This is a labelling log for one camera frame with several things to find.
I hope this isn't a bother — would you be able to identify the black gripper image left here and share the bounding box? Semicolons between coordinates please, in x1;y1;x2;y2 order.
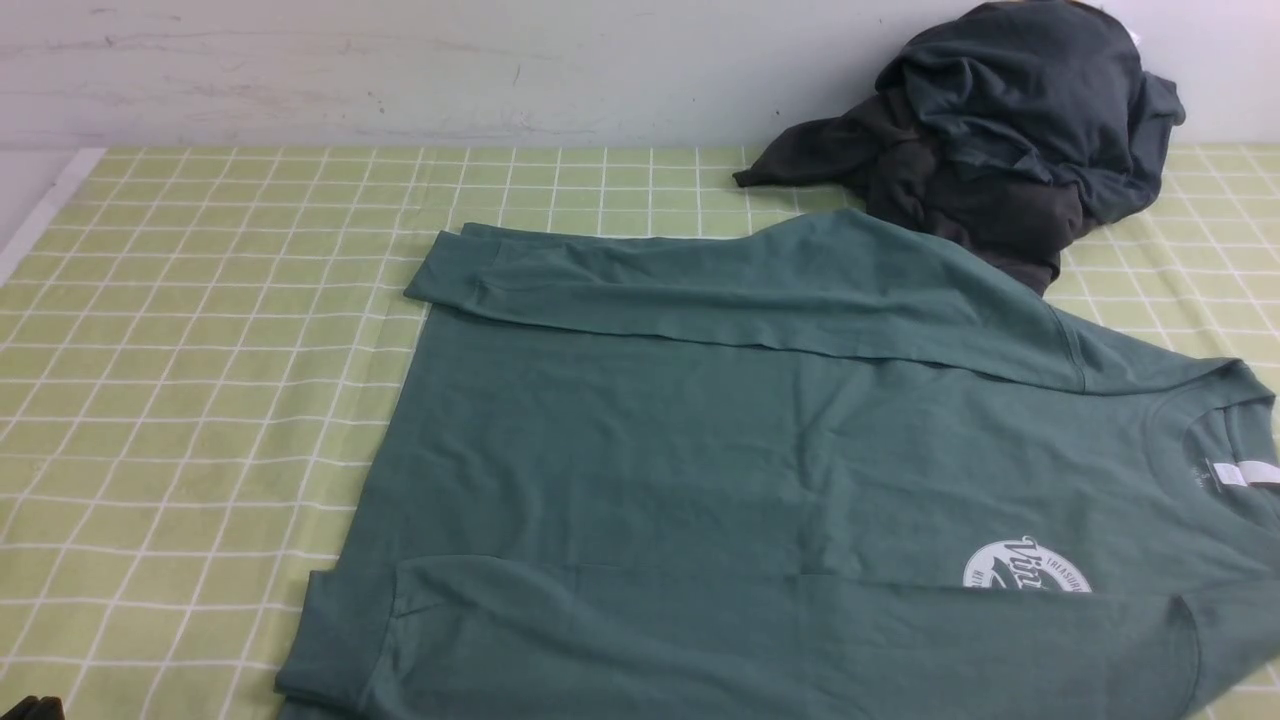
1;694;65;720

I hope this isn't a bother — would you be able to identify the green long sleeve shirt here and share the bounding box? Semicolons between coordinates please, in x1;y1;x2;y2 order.
275;210;1277;719

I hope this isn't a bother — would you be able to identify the green checkered tablecloth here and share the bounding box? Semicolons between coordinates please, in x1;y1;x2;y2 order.
0;146;1280;720

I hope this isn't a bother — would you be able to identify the dark grey crumpled garment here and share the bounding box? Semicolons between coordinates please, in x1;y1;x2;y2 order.
733;90;1100;296

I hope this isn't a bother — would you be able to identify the dark teal crumpled garment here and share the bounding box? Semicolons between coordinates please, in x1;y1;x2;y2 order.
876;1;1185;224

